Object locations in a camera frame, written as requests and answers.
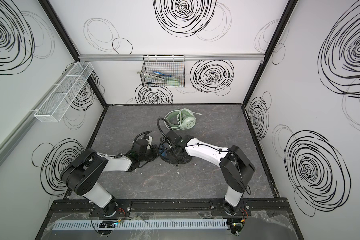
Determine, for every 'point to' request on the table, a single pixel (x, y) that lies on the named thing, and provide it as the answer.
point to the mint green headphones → (188, 119)
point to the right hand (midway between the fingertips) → (170, 156)
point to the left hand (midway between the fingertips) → (167, 150)
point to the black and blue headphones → (167, 154)
